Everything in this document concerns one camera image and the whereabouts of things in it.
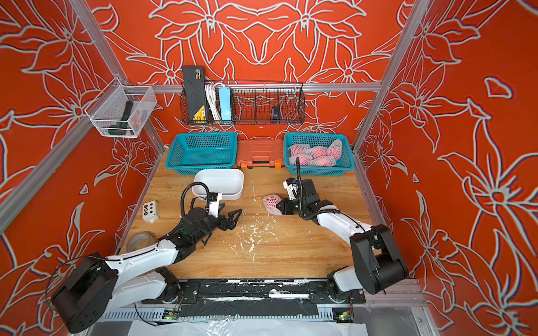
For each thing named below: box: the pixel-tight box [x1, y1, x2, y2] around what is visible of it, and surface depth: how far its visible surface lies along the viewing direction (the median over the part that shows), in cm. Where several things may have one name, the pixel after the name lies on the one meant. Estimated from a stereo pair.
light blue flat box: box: [218, 86, 232, 121], surface depth 91 cm
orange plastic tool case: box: [236, 139, 285, 169], surface depth 112 cm
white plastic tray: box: [192, 168, 245, 201], surface depth 104 cm
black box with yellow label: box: [182, 65, 209, 122], surface depth 89 cm
